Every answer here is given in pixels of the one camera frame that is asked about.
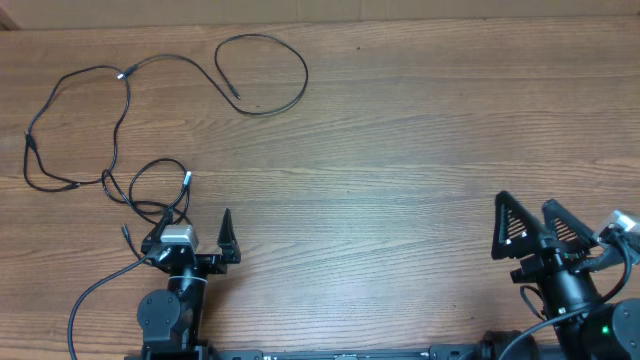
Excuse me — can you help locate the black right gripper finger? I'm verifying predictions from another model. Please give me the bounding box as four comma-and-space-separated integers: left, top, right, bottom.
542, 199, 597, 250
491, 191, 545, 260

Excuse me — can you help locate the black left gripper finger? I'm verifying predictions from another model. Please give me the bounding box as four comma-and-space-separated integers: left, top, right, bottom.
140, 208, 174, 254
217, 208, 241, 264

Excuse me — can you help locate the black cable bundle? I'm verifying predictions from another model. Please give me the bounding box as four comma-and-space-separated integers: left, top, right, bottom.
101, 158, 193, 261

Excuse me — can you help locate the black looped thin cable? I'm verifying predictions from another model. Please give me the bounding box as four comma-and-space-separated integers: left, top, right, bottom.
117, 32, 310, 117

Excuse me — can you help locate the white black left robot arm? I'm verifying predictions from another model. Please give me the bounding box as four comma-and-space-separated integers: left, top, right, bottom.
137, 208, 542, 360

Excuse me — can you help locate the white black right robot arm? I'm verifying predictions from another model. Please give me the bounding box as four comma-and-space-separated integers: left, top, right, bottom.
491, 192, 639, 359

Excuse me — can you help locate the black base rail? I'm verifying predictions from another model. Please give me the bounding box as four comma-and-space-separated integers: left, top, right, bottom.
124, 343, 566, 360

